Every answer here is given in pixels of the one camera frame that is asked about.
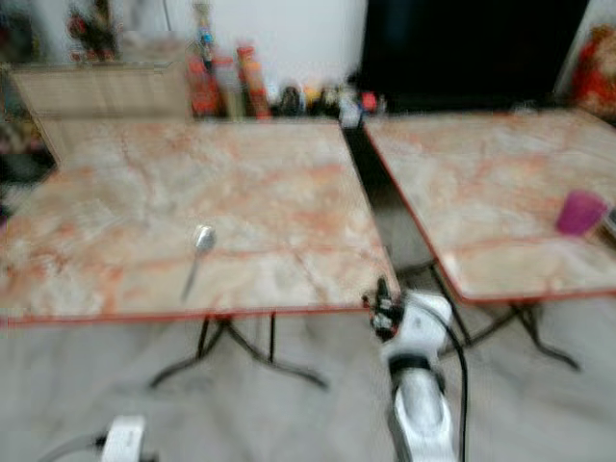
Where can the marble pattern folding table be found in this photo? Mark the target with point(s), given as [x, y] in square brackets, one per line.
[202, 183]
[472, 183]

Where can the silver metal spoon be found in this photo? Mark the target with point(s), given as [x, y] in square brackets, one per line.
[204, 238]

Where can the red and black box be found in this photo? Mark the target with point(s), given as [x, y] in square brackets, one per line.
[369, 101]

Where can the black toy figurine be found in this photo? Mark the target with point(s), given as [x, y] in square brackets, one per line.
[289, 100]
[334, 99]

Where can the pink plastic cup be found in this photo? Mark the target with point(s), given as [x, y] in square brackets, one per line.
[580, 214]

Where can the yellow toy figurine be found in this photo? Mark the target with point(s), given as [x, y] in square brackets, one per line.
[313, 95]

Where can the glass display cabinet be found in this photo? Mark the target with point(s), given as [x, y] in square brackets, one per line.
[19, 135]

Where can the steel canister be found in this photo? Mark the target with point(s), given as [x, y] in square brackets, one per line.
[229, 91]

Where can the tall orange snack jar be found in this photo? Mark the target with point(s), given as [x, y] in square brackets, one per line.
[250, 77]

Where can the large black screen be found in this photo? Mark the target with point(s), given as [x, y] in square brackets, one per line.
[472, 48]

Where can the red filled plastic jar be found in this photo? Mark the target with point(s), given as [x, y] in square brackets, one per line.
[204, 89]

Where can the red hanging decoration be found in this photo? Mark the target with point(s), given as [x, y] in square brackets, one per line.
[595, 82]

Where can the gold and blue trophy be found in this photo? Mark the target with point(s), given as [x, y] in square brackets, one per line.
[205, 43]

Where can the light wooden cabinet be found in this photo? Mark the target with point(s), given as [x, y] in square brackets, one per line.
[101, 91]

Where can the red and black figurine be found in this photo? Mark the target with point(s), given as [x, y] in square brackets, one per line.
[94, 34]

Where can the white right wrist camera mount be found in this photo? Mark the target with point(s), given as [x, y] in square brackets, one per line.
[422, 322]

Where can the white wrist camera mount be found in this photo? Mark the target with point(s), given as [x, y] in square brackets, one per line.
[125, 441]
[422, 322]

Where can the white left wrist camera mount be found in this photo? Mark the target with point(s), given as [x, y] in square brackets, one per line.
[125, 441]

